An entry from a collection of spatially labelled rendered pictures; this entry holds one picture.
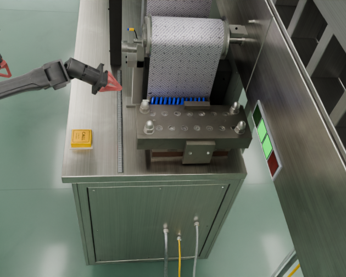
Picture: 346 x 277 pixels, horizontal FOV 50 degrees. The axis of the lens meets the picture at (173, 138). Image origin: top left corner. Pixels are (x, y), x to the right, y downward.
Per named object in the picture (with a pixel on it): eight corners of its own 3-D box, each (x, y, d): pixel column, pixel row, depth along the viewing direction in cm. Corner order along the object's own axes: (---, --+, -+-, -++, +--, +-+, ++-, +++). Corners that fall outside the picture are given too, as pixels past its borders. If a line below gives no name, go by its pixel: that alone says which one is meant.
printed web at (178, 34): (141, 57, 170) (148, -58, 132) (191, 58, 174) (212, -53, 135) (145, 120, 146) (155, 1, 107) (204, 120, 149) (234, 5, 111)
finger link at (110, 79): (116, 99, 133) (93, 89, 128) (116, 86, 137) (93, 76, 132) (126, 87, 129) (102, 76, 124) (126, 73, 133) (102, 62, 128)
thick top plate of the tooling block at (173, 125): (135, 115, 138) (135, 104, 133) (239, 116, 144) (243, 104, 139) (137, 149, 128) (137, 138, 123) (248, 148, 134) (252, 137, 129)
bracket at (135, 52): (124, 98, 153) (126, 35, 129) (140, 99, 154) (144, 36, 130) (124, 107, 150) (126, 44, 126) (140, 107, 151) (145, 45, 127)
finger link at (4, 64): (12, 62, 137) (-6, 48, 129) (20, 74, 134) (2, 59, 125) (-2, 74, 137) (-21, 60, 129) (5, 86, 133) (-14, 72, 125)
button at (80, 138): (72, 133, 138) (72, 128, 136) (91, 133, 139) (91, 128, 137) (71, 148, 134) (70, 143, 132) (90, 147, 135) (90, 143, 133)
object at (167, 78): (146, 99, 138) (150, 59, 124) (208, 99, 141) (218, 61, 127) (146, 100, 137) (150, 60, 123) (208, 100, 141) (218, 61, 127)
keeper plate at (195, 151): (182, 159, 135) (185, 140, 126) (208, 159, 136) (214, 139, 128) (182, 165, 133) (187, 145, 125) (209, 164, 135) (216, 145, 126)
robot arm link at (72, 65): (64, 70, 118) (70, 54, 119) (58, 74, 124) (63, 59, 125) (84, 78, 122) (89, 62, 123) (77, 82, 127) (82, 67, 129)
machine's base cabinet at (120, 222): (98, 7, 353) (94, -94, 287) (165, 10, 363) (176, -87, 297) (85, 272, 195) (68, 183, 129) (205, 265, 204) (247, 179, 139)
